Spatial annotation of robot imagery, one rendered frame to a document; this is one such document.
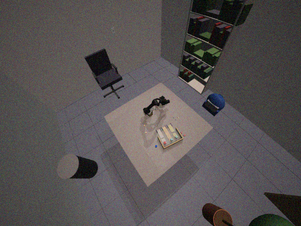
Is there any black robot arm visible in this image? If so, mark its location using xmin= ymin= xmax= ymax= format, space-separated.
xmin=143 ymin=98 xmax=170 ymax=114

